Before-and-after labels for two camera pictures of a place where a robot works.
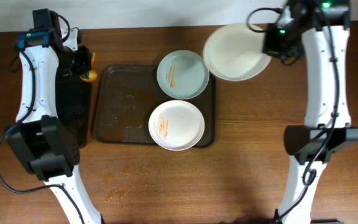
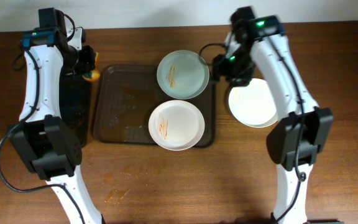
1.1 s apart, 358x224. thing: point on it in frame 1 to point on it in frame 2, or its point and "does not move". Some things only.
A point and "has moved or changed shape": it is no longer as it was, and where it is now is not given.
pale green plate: (183, 74) does not move
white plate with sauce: (176, 125) does not move
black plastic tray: (73, 98) does not move
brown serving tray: (125, 97) does not move
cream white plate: (233, 52) has moved or changed shape
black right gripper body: (278, 45) to (234, 73)
